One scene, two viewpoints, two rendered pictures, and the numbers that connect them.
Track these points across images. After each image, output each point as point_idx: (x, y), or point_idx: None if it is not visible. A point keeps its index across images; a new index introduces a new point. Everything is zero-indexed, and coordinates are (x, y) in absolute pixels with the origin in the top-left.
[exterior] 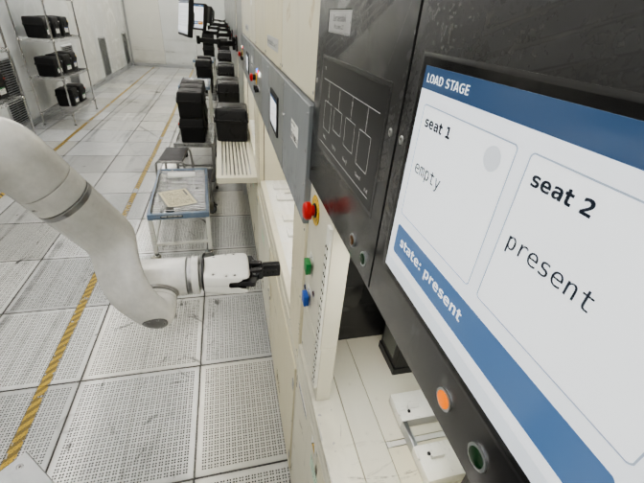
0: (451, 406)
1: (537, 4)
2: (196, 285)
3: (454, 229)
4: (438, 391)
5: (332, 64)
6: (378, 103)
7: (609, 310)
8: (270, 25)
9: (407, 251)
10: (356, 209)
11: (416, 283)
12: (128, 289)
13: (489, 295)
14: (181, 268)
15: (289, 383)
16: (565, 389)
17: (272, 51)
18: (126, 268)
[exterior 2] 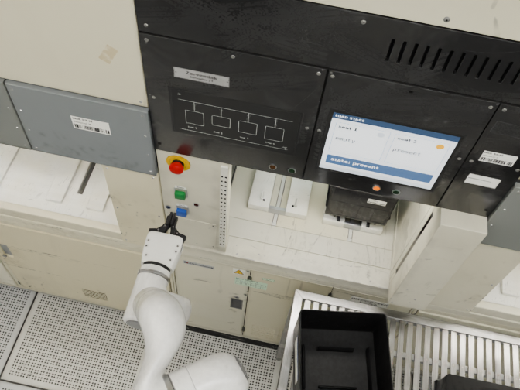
0: (381, 187)
1: (388, 108)
2: (169, 275)
3: (367, 150)
4: (374, 187)
5: (195, 94)
6: (288, 118)
7: (424, 154)
8: None
9: (338, 160)
10: (272, 155)
11: (348, 167)
12: (187, 309)
13: (389, 160)
14: (159, 278)
15: None
16: (419, 168)
17: None
18: (180, 302)
